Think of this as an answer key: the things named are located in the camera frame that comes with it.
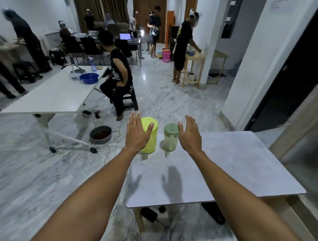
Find person's right hand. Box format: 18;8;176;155
178;115;203;156

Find person's left hand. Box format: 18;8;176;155
125;112;155;152

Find person's right forearm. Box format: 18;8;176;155
187;150;301;241

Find person's left forearm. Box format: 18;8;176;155
30;147;139;241

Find yellow-green plastic cup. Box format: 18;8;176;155
140;117;159;154

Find pale jar with green lid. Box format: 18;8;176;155
163;123;179;152

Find black plastic stool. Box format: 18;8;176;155
121;86;139;112

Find grey bowl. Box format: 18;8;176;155
89;125;112;145

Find small white table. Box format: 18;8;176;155
126;131;307;232

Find wooden table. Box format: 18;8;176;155
182;49;230;89

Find blue plastic bowl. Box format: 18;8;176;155
79;72;99;85

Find black office chair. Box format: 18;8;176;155
114;38;133;68
80;36;105;65

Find black power adapter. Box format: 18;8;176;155
141;207;159;223

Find grey desk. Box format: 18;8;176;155
93;37;143;67

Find black shoe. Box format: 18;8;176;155
201;202;226;225

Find white device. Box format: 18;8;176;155
69;65;86;80

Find large white table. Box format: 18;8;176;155
0;65;109;154

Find orange cabinet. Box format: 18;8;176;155
165;11;175;49

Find brown curtains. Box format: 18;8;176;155
74;0;130;33

